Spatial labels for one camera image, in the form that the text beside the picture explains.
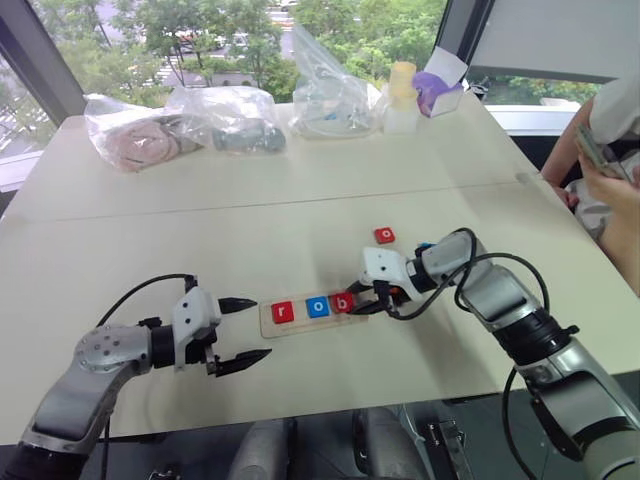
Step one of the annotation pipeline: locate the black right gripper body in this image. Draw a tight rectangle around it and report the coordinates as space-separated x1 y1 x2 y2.
356 281 408 313

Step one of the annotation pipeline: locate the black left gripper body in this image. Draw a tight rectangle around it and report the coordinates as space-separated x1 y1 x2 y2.
184 322 223 378

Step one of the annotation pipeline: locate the person's hand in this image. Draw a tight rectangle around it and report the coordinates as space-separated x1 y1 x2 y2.
581 158 640 207

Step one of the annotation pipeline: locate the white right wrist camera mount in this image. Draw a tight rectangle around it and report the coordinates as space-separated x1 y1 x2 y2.
361 246 417 302

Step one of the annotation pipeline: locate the purple and white box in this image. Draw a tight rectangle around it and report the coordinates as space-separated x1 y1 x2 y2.
411 45 469 120

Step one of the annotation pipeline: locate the dark rounded shape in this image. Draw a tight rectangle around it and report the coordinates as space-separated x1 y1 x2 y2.
233 416 297 480
353 406 427 480

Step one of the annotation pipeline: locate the person's white sleeve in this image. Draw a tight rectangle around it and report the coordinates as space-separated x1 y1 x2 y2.
589 63 640 147

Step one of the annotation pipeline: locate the smartphone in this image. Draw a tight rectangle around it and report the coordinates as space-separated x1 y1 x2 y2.
574 122 635 182

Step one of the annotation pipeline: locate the white bottle with yellow cap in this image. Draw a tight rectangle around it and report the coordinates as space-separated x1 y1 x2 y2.
382 60 420 136

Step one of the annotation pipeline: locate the person's bare leg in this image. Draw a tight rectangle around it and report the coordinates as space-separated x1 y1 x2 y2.
596 199 640 297

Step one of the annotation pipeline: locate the black cable under arm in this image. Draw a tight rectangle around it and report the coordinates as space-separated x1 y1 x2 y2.
501 366 537 480

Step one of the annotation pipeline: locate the wooden letter tray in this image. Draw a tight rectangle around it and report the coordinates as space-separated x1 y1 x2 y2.
258 290 372 341

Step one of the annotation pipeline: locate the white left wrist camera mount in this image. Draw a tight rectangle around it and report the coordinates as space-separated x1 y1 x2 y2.
171 288 223 374

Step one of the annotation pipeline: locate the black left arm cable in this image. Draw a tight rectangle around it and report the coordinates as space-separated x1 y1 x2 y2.
96 272 199 327

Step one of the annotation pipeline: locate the plastic bag with pink cloth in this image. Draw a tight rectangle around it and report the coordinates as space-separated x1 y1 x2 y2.
83 91 207 174

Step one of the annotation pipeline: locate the white window blind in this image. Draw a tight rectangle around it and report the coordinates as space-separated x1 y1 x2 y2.
465 0 640 85

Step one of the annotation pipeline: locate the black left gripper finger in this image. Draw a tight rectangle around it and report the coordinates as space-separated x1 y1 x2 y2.
219 296 259 316
215 348 274 378

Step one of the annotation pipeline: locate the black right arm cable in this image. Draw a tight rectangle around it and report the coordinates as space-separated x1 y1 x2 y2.
379 227 552 322

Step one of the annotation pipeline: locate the plastic bag with grey item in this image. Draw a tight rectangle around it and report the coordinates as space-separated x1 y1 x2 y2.
164 85 288 157

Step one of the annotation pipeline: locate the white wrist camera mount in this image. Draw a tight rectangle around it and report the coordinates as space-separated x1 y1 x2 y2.
361 246 417 302
171 288 223 374

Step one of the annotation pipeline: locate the clear plastic bag with parts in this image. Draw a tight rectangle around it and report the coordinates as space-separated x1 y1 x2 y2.
289 23 382 141

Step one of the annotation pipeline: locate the black metal bracket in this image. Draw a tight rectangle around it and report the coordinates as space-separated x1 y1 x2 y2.
423 418 474 480

